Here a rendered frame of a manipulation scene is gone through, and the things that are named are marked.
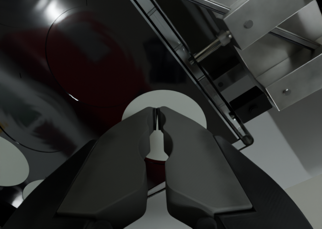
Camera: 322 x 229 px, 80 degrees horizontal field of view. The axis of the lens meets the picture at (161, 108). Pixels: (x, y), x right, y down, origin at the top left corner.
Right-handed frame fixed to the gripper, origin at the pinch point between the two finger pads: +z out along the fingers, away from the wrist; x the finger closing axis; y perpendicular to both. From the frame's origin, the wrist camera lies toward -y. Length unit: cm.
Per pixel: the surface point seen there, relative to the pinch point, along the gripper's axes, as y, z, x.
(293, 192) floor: 128, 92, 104
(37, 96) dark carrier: 2.4, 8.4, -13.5
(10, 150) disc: 10.0, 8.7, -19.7
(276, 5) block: -6.0, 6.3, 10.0
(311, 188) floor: 123, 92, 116
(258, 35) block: -3.7, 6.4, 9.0
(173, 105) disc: 3.5, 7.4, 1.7
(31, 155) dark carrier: 10.9, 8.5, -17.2
